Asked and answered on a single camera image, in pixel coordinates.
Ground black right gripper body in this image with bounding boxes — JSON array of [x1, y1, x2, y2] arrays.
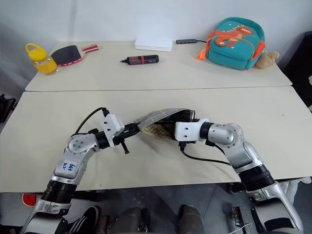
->
[[173, 116, 202, 148]]

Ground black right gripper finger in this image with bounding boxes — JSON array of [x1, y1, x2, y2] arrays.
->
[[159, 123, 175, 141], [168, 109, 196, 122]]

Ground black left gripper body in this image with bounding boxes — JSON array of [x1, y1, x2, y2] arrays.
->
[[112, 123, 131, 155]]

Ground grey plaid pouch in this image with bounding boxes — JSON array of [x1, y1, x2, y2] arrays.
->
[[133, 107, 196, 141]]

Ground black red marker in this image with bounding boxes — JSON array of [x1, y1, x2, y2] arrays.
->
[[119, 54, 160, 66]]

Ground grey USB hub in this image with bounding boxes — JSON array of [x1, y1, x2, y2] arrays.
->
[[175, 38, 197, 45]]

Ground teal dinosaur backpack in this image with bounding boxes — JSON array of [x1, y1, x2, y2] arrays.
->
[[195, 16, 266, 71]]

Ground white flat box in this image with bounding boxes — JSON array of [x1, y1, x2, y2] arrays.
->
[[134, 37, 174, 53]]

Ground black shoe white stripes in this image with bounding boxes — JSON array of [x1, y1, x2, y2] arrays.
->
[[64, 205, 102, 234]]

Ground dark rounded shape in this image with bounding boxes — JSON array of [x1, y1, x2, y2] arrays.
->
[[179, 204, 204, 234]]

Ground brown plush toy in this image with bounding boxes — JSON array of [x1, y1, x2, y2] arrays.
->
[[254, 50, 280, 70]]

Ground black red table tennis paddle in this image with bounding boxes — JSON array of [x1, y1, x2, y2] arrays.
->
[[50, 43, 100, 67]]

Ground red round object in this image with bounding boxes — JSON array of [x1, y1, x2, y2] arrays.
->
[[21, 193, 39, 208]]

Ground yellow lidded plastic jar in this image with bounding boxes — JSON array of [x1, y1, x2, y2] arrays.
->
[[25, 42, 59, 76]]

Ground white plastic bag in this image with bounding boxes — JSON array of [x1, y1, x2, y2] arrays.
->
[[277, 176, 312, 206]]

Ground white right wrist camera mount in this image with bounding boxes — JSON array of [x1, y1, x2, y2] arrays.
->
[[175, 118, 211, 142]]

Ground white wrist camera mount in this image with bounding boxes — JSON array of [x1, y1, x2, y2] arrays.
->
[[101, 114, 124, 150], [175, 118, 211, 142]]

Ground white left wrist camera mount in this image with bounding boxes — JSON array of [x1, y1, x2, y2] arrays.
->
[[101, 114, 124, 150]]

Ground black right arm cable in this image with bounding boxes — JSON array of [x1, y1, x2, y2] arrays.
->
[[179, 142, 234, 167]]

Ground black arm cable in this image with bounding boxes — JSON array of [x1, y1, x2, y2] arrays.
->
[[72, 106, 110, 137], [179, 142, 234, 167]]

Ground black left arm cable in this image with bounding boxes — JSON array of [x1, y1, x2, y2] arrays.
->
[[72, 106, 110, 137]]

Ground black equipment frame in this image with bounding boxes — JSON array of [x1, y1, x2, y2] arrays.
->
[[0, 93, 18, 128]]

